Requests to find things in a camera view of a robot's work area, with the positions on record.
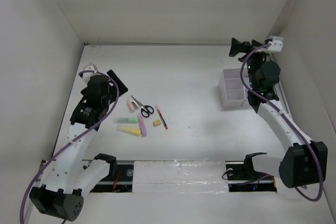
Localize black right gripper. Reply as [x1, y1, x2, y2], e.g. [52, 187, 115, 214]
[229, 37, 272, 89]

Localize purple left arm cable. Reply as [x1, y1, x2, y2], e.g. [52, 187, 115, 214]
[19, 70, 121, 224]

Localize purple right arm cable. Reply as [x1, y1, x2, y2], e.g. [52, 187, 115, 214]
[240, 42, 328, 202]

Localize yellow eraser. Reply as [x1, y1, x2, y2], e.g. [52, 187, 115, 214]
[153, 120, 161, 126]

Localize green highlighter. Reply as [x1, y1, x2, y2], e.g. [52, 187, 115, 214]
[113, 118, 138, 124]

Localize yellow highlighter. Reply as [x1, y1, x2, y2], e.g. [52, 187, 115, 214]
[117, 125, 141, 136]

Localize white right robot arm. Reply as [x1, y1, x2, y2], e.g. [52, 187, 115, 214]
[229, 36, 328, 188]

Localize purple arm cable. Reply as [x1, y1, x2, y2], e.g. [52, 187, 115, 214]
[240, 42, 328, 202]
[19, 70, 121, 224]

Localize white divided organizer left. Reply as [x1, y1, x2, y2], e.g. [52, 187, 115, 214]
[218, 68, 248, 108]

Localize pink eraser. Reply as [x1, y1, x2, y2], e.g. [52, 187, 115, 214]
[128, 98, 138, 112]

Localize pink highlighter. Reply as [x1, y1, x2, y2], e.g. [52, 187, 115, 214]
[137, 113, 147, 137]

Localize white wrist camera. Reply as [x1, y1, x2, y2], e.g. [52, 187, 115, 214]
[78, 63, 98, 84]
[265, 36, 284, 53]

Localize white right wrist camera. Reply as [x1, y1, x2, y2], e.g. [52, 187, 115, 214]
[265, 36, 284, 53]

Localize red pen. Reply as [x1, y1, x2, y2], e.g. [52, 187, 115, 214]
[155, 105, 168, 130]

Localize black handled scissors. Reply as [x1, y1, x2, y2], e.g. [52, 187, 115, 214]
[131, 96, 154, 118]

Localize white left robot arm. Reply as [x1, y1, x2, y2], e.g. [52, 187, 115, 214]
[23, 68, 128, 221]

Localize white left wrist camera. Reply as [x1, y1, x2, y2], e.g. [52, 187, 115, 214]
[78, 63, 98, 84]

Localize aluminium rail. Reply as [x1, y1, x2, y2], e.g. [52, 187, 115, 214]
[264, 39, 292, 120]

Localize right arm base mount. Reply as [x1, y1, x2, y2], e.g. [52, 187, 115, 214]
[222, 152, 277, 193]

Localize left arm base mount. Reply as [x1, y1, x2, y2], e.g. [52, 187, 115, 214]
[82, 153, 134, 193]

